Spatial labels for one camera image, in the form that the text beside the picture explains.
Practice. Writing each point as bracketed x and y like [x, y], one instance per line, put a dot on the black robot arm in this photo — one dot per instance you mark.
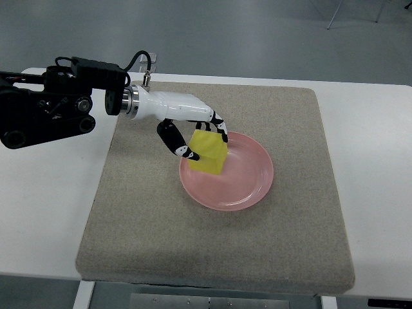
[36, 109]

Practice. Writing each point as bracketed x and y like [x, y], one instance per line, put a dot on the metal chair leg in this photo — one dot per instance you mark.
[335, 14]

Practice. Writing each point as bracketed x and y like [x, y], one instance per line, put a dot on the black label plate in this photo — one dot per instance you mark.
[390, 303]

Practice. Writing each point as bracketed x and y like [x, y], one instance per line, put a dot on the pink plate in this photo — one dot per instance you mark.
[245, 179]

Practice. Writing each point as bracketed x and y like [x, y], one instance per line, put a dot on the yellow block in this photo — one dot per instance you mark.
[211, 149]

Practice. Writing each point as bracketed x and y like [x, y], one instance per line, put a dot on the clear acrylic stand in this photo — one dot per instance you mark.
[145, 64]

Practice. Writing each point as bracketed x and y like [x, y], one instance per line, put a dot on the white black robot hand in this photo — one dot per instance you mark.
[138, 103]

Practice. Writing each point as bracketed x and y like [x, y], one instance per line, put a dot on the grey metal base plate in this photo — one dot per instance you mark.
[201, 302]

